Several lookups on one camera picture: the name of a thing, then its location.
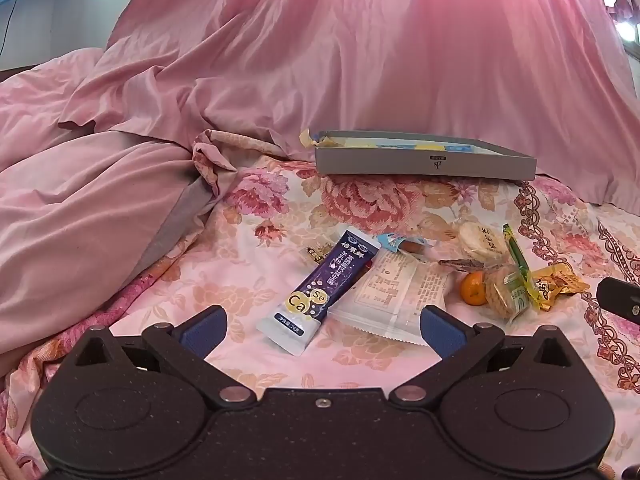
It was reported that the floral bed sheet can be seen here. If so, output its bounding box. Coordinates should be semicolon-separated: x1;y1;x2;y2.
0;130;640;480

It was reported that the blue snack packet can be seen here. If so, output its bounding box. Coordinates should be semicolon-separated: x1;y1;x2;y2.
376;232;433;261

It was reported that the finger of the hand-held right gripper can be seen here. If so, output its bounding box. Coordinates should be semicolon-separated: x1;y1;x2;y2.
596;276;640;329

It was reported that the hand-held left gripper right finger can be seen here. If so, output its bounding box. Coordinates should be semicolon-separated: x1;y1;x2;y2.
389;305;576;408

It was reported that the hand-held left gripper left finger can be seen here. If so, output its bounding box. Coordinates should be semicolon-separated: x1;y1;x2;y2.
62;305;256;409

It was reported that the dark dried snack packet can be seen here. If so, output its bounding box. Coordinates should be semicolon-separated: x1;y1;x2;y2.
438;258;483;273

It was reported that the rice cracker packet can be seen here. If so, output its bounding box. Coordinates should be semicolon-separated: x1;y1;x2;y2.
457;221;510;264

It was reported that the black cable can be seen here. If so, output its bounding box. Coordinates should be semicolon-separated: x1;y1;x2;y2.
0;0;18;58

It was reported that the grey shallow box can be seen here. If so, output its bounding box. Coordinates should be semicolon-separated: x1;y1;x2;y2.
314;130;537;181

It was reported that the round biscuit packet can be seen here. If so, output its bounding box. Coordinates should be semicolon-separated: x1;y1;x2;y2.
482;265;531;322

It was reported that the pink curtain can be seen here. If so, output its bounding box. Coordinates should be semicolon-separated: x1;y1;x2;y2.
57;0;640;207

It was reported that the pink quilt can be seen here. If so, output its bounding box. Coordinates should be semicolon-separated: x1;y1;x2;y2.
0;47;226;377

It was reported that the white snack packet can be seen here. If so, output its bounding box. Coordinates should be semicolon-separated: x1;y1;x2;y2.
332;249;447;347

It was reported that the purple white powder sachet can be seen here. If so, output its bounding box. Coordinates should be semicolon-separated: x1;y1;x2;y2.
256;230;381;357

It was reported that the crayon drawing paper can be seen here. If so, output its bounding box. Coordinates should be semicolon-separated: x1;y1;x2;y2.
325;137;501;156

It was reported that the yellow green snack bar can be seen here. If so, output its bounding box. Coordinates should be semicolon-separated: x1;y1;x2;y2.
501;223;538;311

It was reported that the orange mandarin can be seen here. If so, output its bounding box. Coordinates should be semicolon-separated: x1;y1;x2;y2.
459;270;488;307

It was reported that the golden snack packet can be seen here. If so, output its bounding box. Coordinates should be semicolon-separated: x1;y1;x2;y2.
530;262;591;312

